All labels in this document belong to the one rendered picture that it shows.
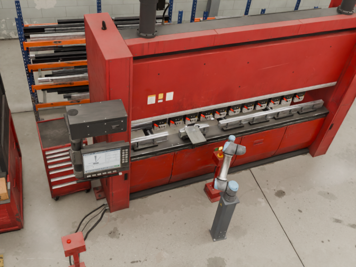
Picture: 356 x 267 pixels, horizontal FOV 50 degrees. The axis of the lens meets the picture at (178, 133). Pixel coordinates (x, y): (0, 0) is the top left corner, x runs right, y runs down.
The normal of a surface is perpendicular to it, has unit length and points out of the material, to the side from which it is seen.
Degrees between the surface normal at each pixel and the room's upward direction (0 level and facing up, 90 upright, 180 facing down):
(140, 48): 90
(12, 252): 0
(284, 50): 90
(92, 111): 0
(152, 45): 90
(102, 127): 90
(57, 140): 0
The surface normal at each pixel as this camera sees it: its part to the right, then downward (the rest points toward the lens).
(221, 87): 0.38, 0.67
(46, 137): 0.11, -0.72
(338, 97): -0.92, 0.19
